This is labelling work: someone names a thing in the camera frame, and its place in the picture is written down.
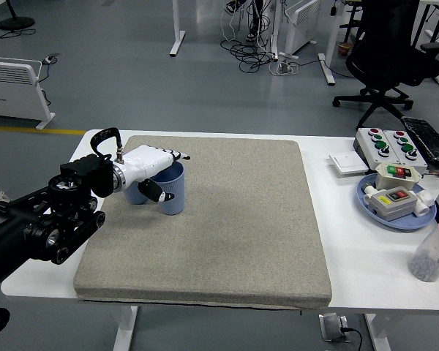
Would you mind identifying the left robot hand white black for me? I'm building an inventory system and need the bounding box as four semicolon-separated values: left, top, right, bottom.
119;144;192;204

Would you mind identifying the blue ribbed plastic cup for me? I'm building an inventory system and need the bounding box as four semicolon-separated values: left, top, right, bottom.
123;182;149;205
151;162;187;216

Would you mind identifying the grey-brown mat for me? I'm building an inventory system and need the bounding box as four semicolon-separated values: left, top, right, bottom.
72;135;332;312

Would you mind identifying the white desk leg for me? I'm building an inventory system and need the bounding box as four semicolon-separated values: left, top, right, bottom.
168;0;187;57
317;0;343;87

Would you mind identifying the white panel heater wide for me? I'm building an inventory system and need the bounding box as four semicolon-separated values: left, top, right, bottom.
0;55;56;132

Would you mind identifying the white power strip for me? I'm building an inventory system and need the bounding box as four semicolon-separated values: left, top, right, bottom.
276;61;300;77

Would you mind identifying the white table leg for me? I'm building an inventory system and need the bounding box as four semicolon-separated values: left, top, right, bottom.
364;313;392;351
111;305;139;351

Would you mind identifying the black fan stand base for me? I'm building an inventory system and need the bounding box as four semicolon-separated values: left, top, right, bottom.
0;0;36;31

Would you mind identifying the white panel heater narrow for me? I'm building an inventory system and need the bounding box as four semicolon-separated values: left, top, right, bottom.
279;0;323;61

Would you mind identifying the white four-button control box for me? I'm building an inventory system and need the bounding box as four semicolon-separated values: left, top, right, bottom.
353;127;402;171
383;129;429;176

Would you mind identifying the silver floor socket box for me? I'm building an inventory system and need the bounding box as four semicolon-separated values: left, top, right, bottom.
318;313;352;344

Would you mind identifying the black office chair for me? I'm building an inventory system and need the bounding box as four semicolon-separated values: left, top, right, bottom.
331;0;439;131

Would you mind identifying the blue round plate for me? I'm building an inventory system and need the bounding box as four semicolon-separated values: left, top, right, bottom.
356;173;438;231

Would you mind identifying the black keyboard in plastic wrap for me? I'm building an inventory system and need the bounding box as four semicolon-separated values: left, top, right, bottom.
400;116;439;165

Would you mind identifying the clear bottle red cap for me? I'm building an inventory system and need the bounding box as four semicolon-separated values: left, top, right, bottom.
408;214;439;283

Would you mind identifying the black cable bundle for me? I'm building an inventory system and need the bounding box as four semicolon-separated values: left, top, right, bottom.
219;36;279;73

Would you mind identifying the white wall switch plate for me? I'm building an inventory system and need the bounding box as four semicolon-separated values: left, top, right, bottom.
328;151;369;179

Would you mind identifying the white three-button switch box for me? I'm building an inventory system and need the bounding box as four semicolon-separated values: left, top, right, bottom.
374;162;422;192

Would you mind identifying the grey switch box yellow label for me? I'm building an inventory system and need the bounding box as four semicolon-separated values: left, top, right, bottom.
363;184;437;222

